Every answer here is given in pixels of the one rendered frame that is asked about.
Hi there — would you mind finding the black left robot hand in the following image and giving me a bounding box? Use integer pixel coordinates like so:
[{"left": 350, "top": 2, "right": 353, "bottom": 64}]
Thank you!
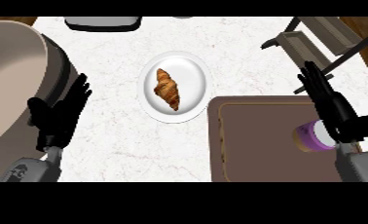
[{"left": 27, "top": 72, "right": 93, "bottom": 153}]

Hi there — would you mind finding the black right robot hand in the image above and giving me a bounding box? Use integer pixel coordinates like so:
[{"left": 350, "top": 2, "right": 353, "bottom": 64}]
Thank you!
[{"left": 296, "top": 60, "right": 368, "bottom": 144}]

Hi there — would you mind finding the brown croissant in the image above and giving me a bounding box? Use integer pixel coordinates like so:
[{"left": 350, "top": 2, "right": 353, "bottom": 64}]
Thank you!
[{"left": 152, "top": 67, "right": 182, "bottom": 112}]

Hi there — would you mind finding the grey tiered basket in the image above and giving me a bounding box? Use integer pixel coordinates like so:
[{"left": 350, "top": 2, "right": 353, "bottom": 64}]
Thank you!
[{"left": 260, "top": 17, "right": 368, "bottom": 95}]

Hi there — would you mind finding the large beige pot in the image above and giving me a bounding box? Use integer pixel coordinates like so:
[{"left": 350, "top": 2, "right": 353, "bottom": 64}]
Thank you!
[{"left": 0, "top": 19, "right": 83, "bottom": 178}]

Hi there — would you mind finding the black and grey appliance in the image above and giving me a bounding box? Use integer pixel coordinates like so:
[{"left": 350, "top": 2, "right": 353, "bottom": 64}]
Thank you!
[{"left": 64, "top": 17, "right": 143, "bottom": 33}]

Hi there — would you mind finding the purple can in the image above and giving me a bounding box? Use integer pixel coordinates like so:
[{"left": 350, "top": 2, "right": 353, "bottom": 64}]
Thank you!
[{"left": 291, "top": 119, "right": 338, "bottom": 153}]

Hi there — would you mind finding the brown tray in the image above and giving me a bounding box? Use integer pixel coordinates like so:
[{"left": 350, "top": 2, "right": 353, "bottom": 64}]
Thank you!
[{"left": 205, "top": 95, "right": 366, "bottom": 183}]

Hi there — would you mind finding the white oval plate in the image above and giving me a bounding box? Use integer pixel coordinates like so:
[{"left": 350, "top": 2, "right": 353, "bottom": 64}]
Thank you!
[{"left": 136, "top": 51, "right": 214, "bottom": 125}]

